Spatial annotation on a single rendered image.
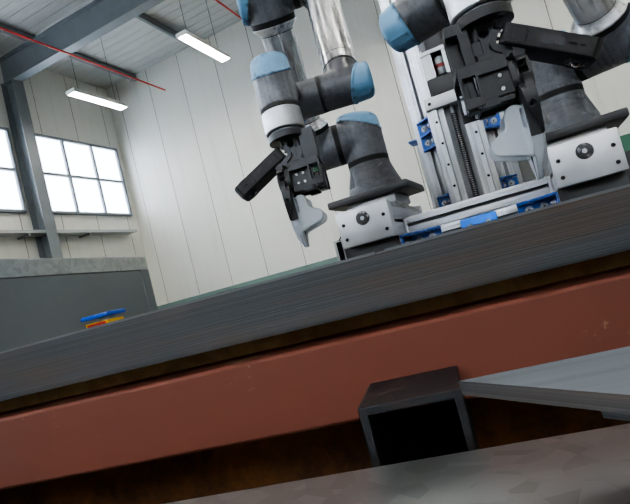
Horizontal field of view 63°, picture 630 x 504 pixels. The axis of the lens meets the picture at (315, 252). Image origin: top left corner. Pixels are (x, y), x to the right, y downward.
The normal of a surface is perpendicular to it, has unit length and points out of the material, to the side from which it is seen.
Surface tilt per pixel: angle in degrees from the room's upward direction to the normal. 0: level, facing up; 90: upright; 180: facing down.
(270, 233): 90
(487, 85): 90
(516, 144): 93
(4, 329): 90
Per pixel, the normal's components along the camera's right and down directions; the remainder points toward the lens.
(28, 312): 0.94, -0.26
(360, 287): -0.23, 0.00
